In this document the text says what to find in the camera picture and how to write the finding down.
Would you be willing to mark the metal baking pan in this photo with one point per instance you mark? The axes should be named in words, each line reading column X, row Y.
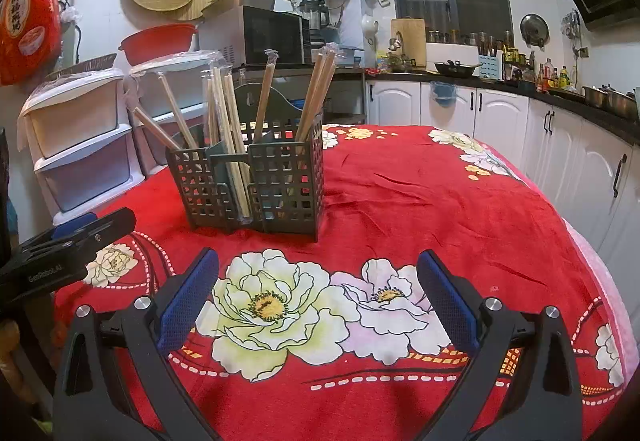
column 240, row 1

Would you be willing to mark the bunch of chopsticks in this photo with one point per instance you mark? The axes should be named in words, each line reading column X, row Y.
column 317, row 86

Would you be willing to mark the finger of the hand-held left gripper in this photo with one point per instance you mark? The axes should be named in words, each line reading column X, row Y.
column 100, row 231
column 75, row 222

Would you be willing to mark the row of condiment bottles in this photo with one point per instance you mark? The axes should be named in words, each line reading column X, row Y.
column 552, row 77

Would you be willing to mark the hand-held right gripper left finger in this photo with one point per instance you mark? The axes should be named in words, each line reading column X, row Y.
column 187, row 303

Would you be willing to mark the white plastic container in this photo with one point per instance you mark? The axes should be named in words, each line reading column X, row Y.
column 345, row 55

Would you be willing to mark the metal kitchen shelf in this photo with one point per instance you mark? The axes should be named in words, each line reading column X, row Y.
column 350, row 71

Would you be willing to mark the white plastic drawer tower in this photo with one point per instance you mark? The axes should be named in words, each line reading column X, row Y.
column 75, row 121
column 165, row 81

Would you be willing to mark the microwave oven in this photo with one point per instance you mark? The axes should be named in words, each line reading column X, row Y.
column 270, row 36

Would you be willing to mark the wooden cutting board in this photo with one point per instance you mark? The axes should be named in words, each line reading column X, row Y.
column 410, row 41

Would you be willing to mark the red plastic bag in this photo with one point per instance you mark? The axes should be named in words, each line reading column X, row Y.
column 27, row 26

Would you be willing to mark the white kettle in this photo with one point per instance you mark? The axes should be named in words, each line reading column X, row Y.
column 370, row 25

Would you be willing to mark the black wok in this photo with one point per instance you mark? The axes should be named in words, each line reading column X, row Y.
column 456, row 70

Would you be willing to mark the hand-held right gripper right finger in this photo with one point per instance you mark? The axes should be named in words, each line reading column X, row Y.
column 447, row 303

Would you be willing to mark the blue knife block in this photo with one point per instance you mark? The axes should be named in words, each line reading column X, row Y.
column 487, row 68

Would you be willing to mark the blender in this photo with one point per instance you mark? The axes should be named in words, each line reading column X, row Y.
column 314, row 18

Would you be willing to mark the grey plastic utensil basket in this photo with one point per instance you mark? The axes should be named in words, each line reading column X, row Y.
column 217, row 171

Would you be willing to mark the red plastic basin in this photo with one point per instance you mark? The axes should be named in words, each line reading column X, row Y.
column 157, row 43

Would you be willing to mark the blue hanging bin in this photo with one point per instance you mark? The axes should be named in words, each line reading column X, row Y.
column 444, row 93

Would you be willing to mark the white kitchen cabinets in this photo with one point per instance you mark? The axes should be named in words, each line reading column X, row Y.
column 500, row 116

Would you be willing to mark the metal pot lid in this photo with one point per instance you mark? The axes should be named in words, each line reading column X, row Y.
column 534, row 28

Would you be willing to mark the metal pots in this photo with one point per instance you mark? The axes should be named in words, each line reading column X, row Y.
column 610, row 102

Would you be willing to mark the red floral blanket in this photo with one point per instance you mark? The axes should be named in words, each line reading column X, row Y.
column 400, row 201

